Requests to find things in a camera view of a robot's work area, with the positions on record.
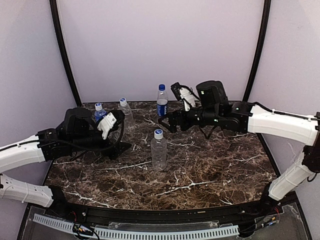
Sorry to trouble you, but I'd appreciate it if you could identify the clear plastic bottle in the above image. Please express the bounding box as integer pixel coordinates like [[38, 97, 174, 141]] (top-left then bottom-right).
[[150, 132, 167, 172]]

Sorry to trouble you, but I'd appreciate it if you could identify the blue label water bottle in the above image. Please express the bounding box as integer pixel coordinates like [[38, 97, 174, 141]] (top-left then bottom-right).
[[94, 109, 107, 123]]

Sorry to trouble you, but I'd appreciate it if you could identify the white blue bottle cap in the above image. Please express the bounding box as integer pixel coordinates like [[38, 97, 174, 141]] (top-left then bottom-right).
[[154, 129, 164, 140]]

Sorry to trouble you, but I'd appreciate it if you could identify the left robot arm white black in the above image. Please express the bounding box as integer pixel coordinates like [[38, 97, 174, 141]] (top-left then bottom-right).
[[0, 107, 131, 208]]

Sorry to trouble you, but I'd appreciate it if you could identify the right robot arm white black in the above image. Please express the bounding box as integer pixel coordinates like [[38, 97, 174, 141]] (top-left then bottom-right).
[[158, 80, 320, 205]]

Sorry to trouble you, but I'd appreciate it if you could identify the pepsi label bottle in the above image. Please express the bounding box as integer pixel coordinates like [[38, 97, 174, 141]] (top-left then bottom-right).
[[156, 89, 169, 117]]

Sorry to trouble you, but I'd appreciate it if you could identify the clear bottle at back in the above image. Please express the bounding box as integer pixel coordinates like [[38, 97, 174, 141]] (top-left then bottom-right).
[[118, 101, 135, 135]]

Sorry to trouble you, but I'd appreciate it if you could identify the solid blue bottle cap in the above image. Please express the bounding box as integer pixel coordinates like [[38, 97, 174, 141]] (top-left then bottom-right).
[[158, 84, 166, 91]]

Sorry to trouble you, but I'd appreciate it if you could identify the left camera black cable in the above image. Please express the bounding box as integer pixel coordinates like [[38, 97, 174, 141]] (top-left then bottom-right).
[[37, 119, 126, 161]]

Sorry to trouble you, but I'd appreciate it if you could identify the camera black cable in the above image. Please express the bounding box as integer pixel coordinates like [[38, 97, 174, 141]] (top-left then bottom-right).
[[179, 84, 223, 140], [37, 119, 126, 161]]

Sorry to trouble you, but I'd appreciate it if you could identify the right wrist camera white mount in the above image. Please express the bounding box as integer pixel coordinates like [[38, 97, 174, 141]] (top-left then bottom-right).
[[170, 82, 200, 112]]

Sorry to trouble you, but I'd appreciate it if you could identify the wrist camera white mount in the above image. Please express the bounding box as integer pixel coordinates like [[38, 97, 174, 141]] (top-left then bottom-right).
[[97, 109, 125, 141], [170, 82, 200, 112]]

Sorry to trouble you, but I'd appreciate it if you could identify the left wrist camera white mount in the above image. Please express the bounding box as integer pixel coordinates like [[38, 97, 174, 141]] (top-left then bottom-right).
[[97, 109, 125, 141]]

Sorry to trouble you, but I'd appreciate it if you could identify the right camera black cable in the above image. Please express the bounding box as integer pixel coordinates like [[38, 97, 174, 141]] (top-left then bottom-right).
[[179, 84, 223, 140]]

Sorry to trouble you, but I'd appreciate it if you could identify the white slotted cable duct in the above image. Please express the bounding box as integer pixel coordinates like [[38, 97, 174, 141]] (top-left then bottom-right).
[[32, 213, 240, 240]]

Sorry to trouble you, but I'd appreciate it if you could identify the black front table rail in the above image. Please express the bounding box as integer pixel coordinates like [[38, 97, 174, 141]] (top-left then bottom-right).
[[45, 194, 289, 226]]

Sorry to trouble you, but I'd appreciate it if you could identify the right black frame post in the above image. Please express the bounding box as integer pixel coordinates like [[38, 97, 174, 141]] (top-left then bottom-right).
[[242, 0, 272, 102]]

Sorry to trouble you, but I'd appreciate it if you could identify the black frame post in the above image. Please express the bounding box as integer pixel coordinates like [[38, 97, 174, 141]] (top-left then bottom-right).
[[49, 0, 82, 107], [242, 0, 272, 102]]

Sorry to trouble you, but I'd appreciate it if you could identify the left black frame post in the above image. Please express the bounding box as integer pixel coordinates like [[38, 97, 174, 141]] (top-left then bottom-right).
[[49, 0, 82, 107]]

